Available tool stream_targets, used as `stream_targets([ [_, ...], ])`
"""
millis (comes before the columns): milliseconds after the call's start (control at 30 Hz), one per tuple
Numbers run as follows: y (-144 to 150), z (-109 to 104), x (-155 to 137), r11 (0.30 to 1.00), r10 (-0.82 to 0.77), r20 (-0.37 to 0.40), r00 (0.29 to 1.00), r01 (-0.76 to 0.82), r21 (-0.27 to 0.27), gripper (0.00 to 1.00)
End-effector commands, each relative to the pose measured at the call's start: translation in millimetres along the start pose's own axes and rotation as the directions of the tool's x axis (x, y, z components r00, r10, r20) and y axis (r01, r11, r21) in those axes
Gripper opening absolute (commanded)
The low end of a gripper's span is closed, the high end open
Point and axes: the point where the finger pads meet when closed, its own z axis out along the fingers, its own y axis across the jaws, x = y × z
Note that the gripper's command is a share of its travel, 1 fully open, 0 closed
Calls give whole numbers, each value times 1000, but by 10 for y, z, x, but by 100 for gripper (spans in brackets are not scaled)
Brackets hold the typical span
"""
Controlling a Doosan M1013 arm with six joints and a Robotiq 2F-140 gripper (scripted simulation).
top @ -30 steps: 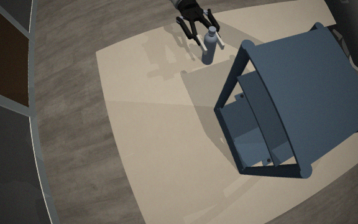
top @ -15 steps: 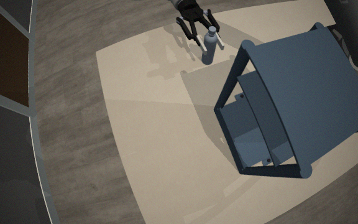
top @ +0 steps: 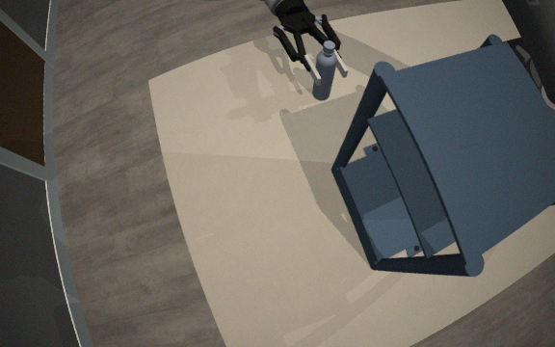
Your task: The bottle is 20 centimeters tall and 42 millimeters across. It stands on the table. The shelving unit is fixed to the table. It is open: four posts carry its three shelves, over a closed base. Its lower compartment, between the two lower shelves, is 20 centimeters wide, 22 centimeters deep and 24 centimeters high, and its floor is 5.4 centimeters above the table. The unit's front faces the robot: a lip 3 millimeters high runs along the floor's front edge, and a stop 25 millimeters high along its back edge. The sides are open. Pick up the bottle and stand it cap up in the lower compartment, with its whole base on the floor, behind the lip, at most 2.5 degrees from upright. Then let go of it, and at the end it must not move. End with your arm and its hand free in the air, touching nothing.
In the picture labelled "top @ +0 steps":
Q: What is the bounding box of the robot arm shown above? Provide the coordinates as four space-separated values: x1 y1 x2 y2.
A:
502 0 555 118

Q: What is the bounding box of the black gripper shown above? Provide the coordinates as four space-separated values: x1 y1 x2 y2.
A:
273 0 348 86

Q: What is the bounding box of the grey bottle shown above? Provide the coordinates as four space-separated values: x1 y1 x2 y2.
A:
312 40 337 101

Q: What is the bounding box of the blue shelving unit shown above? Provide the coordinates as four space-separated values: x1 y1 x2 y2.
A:
331 34 555 277

